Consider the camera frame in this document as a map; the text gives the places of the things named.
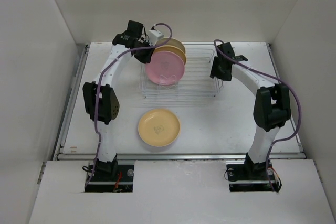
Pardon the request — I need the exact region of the pink plate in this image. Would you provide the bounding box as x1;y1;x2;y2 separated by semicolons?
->
145;51;185;86

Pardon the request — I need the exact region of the yellow plate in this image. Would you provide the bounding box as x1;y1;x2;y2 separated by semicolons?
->
138;108;181;147

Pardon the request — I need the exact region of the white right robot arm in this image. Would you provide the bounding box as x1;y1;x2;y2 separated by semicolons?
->
210;41;291;180

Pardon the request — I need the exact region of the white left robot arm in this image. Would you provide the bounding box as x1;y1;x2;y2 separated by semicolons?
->
82;20;162;184

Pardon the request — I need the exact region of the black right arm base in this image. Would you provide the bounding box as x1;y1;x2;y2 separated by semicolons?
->
225;161;282;193

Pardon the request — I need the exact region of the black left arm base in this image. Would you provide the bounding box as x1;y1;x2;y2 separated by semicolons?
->
82;159;135;193

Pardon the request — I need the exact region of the large beige plate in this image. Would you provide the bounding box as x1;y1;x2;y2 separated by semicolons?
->
156;37;186;53

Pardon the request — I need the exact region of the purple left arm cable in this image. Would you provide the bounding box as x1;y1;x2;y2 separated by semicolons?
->
84;23;173;190

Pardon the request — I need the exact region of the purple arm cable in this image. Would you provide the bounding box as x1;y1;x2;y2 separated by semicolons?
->
213;39;303;192
84;23;173;190

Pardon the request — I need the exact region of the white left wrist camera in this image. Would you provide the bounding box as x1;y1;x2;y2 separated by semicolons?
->
148;29;164;46

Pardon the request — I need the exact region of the clear wire dish rack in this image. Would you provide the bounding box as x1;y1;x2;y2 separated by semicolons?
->
140;42;223;99

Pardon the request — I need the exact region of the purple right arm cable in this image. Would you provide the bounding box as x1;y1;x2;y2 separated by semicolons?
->
213;39;303;192

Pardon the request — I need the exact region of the aluminium table rail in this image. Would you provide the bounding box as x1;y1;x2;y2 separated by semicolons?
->
48;43;89;161

